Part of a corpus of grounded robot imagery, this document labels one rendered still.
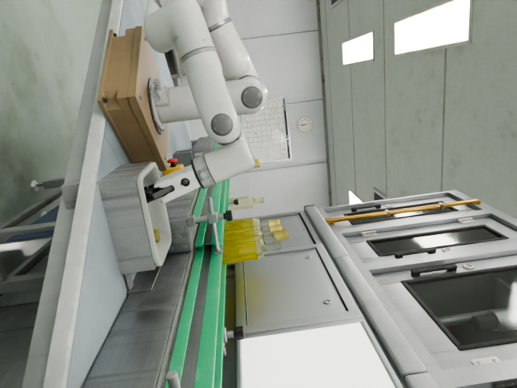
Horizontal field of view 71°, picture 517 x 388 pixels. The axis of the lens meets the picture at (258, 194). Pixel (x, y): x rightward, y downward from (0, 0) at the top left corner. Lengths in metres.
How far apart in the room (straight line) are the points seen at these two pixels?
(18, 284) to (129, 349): 0.73
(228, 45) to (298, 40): 6.08
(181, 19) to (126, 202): 0.41
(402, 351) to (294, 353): 0.25
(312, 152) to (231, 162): 6.41
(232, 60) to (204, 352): 0.70
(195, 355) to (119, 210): 0.34
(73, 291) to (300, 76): 6.56
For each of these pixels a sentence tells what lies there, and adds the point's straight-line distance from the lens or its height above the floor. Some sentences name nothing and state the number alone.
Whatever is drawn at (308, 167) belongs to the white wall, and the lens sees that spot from 7.25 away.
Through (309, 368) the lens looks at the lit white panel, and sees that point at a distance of 0.90.
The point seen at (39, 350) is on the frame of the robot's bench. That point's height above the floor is 0.67.
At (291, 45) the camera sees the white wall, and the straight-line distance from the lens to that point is 7.05.
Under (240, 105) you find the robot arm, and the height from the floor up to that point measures 1.07.
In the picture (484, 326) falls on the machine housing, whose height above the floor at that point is 1.62.
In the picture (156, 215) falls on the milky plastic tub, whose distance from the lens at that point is 1.00.
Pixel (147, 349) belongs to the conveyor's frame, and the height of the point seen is 0.84.
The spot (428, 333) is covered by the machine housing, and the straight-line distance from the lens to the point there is 1.09.
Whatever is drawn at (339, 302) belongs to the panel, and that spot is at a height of 1.28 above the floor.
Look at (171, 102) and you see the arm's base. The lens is 1.03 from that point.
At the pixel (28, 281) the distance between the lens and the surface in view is 1.40.
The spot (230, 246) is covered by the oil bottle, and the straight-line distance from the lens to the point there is 1.13.
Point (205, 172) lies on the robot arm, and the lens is 0.83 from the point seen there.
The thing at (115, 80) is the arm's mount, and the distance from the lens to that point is 0.96.
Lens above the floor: 1.06
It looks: 2 degrees up
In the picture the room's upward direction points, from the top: 83 degrees clockwise
